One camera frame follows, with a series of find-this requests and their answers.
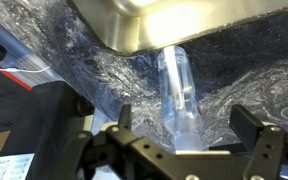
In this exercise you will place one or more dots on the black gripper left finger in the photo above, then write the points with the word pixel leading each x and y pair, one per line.
pixel 124 156

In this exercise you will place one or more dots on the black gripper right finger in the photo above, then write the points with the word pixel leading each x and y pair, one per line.
pixel 270 150

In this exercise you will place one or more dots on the clear pump soap bottle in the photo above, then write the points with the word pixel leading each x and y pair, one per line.
pixel 180 106

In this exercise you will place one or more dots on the stainless steel sink basin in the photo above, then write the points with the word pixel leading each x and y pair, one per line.
pixel 170 23

